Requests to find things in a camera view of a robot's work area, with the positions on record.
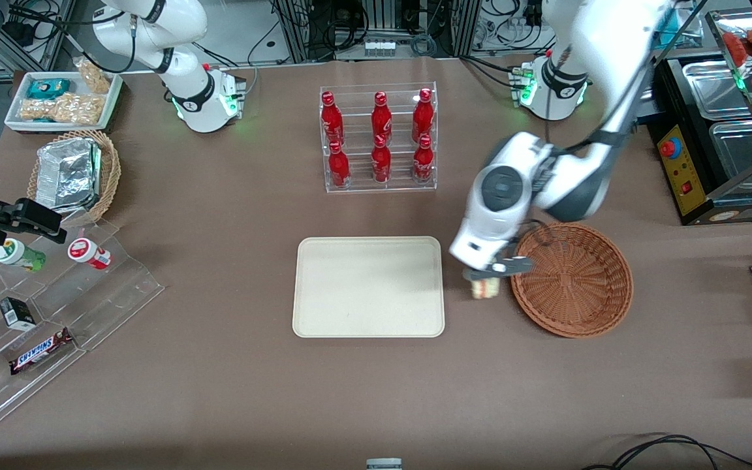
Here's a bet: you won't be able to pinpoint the round brown wicker basket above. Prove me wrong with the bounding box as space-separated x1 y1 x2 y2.
510 222 635 339

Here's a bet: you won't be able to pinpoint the small black carton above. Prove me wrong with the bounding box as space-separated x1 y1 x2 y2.
0 297 37 330

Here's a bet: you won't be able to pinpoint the clear acrylic stepped stand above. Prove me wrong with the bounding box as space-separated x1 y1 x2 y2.
0 219 166 441

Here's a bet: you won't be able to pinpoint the cream rectangular plastic tray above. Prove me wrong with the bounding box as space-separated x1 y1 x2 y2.
292 236 446 339

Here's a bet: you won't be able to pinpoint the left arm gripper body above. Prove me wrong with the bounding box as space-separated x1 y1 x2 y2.
449 215 525 270

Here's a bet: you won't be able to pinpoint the white snack tray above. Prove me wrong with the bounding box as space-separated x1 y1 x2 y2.
4 70 123 133

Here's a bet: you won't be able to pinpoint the steel food pan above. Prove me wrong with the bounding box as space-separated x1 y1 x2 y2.
683 57 752 121
709 121 752 191

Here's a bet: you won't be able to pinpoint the teal snack packet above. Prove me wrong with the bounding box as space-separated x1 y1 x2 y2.
27 78 71 100

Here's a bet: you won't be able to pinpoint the green white drink cup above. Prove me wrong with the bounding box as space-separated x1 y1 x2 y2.
0 238 47 273

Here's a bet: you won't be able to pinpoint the red white drink cup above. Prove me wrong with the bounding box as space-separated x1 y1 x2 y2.
67 238 113 270

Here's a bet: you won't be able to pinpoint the brown chocolate bar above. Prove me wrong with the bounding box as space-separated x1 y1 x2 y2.
9 328 75 376

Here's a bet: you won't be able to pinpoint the oval tan wicker basket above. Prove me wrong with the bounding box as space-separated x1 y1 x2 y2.
27 129 122 226

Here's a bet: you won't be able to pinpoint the black looped cable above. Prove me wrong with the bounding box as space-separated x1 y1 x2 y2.
582 434 752 470

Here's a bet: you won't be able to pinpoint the aluminium frame posts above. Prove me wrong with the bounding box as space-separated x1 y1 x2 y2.
273 0 481 63

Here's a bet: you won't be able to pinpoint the triangular sandwich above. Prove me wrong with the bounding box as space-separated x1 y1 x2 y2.
471 277 502 300

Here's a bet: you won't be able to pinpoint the red cola bottle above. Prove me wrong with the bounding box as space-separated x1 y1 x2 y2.
321 91 345 146
371 135 392 185
371 91 393 139
413 134 434 185
328 140 351 190
412 88 434 139

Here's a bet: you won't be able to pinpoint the small clear peanut bag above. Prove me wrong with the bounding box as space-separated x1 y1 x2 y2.
74 57 113 94

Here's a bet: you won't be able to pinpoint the clear acrylic bottle rack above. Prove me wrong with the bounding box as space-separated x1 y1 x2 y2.
319 82 439 194

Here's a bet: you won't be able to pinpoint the black food warmer cabinet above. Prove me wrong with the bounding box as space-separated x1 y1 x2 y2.
637 10 752 226

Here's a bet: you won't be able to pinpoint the large clear peanut bag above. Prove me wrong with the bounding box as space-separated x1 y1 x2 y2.
19 93 106 126

